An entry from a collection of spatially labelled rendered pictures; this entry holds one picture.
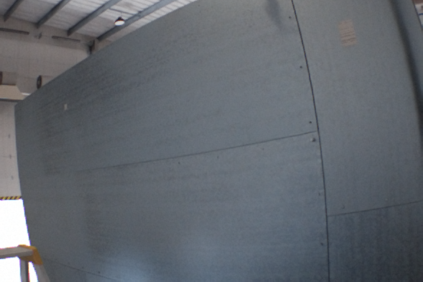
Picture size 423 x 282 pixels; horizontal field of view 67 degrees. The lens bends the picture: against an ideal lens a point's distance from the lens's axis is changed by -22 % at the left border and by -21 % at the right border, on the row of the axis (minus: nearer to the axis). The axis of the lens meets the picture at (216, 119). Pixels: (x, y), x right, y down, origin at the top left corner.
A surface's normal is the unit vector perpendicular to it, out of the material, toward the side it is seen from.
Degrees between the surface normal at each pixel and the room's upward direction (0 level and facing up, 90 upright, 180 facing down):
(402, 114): 90
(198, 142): 90
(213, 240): 90
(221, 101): 90
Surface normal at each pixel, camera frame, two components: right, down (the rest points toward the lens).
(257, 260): -0.60, -0.04
